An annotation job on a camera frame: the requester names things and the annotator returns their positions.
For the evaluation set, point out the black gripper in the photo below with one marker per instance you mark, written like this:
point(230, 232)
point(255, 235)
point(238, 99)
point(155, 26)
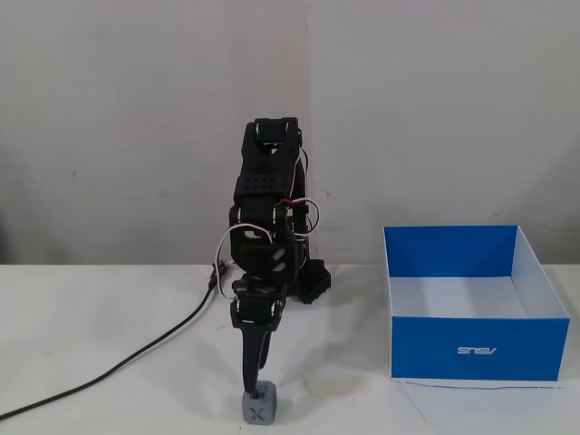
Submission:
point(256, 309)

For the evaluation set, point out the gray cube block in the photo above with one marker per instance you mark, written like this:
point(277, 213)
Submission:
point(259, 408)

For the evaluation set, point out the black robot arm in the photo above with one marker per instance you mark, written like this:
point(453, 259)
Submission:
point(267, 199)

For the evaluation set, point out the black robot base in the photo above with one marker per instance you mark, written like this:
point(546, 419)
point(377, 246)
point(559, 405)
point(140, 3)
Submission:
point(317, 283)

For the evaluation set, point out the blue cardboard box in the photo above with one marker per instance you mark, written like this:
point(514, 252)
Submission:
point(476, 346)

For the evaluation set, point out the small controller board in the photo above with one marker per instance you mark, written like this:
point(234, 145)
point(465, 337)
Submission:
point(222, 267)

